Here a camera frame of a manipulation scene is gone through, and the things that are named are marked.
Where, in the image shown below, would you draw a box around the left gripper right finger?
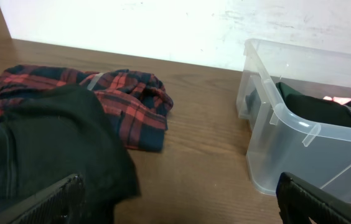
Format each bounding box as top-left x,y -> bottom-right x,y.
276,172 -> 351,224

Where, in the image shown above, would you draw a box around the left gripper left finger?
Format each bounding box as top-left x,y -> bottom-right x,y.
0,174 -> 85,224

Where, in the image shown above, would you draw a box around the black garment with band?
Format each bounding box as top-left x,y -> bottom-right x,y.
285,95 -> 351,128

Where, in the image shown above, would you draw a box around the dark green garment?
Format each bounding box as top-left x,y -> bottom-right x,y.
245,82 -> 302,113

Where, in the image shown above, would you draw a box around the clear plastic storage bin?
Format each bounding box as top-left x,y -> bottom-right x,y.
236,39 -> 351,203

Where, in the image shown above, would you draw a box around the red navy plaid shirt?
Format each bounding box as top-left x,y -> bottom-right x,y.
0,65 -> 174,152

